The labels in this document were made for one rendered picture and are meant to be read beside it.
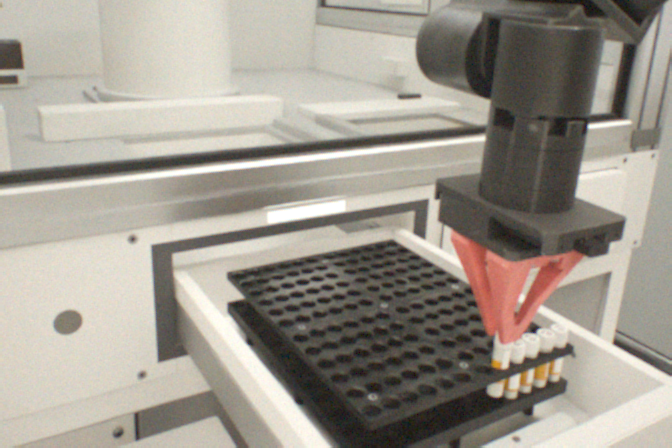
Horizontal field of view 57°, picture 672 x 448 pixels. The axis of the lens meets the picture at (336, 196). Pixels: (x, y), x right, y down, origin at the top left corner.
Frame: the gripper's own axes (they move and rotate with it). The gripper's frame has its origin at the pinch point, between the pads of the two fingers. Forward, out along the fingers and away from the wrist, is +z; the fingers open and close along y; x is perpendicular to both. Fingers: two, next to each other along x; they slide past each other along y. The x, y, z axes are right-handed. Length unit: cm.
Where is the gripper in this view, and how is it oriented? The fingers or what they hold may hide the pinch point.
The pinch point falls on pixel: (504, 326)
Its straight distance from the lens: 43.8
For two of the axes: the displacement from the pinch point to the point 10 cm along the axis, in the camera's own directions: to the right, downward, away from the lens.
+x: 8.7, -1.2, 4.8
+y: 4.9, 3.1, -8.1
